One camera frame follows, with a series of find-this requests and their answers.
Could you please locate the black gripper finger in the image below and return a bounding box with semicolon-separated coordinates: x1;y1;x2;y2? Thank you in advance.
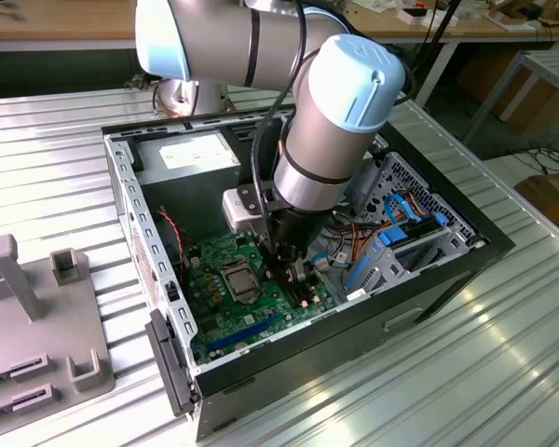
258;235;291;282
286;254;311;286

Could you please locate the CPU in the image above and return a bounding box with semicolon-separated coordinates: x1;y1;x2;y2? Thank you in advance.
226;269;255;297

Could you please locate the metal socket cover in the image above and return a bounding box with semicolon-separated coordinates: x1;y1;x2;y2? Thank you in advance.
218;260;265;305

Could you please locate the green motherboard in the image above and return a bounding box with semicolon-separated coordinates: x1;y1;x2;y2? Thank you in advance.
183;231;340;368

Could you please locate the blue expansion slot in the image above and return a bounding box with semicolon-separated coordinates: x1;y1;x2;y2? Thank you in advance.
203;311;281;356

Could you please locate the blue disk carrier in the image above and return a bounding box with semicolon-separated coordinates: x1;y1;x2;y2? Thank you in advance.
375;211;449;251

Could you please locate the black PC case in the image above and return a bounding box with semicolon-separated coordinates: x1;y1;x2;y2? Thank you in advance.
100;96;517;443

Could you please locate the grey power supply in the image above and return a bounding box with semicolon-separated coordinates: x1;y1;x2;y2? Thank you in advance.
131;129;242;244

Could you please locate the grey disk bay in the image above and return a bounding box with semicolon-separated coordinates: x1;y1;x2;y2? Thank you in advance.
337;218;479;309

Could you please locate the black case fan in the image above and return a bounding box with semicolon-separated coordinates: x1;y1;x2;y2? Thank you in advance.
154;209;190;286

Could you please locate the black plastic case panel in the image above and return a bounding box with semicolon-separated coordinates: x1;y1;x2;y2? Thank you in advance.
143;306;200;419

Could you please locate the grey parts rack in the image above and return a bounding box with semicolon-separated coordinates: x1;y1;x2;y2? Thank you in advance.
0;234;117;420

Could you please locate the white flat box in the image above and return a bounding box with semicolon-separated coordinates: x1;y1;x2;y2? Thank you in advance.
397;5;458;28

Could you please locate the small brown cardboard box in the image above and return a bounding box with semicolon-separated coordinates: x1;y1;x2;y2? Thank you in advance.
514;170;559;243

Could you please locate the large brown cardboard box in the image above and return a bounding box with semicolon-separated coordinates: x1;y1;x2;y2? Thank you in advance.
456;46;559;136

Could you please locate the flat cardboard piece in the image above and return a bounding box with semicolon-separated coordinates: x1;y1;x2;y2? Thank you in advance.
482;7;544;33

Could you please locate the wooden workbench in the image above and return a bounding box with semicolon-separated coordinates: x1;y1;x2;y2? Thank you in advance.
0;0;559;111

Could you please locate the orange yellow wire bundle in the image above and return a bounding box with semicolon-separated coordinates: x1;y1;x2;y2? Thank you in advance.
309;185;432;274

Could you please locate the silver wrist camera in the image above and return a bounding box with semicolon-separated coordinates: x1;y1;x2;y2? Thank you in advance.
221;184;272;234

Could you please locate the blue carrier rail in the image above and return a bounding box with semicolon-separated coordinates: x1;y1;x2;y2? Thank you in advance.
343;253;373;291

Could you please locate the black camera cable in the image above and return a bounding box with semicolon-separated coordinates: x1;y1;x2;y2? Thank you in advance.
390;44;419;106
250;0;308;252

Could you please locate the red black twisted wire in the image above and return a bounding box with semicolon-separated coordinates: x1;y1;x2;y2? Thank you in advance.
155;209;188;286

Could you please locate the blue SATA cable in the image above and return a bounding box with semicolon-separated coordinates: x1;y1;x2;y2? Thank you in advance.
381;192;424;230

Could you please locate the thin cable with metal plug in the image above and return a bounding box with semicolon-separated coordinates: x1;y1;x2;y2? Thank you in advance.
123;69;162;117

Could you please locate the grey metal frame table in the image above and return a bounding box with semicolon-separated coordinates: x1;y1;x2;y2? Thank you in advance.
460;48;559;155

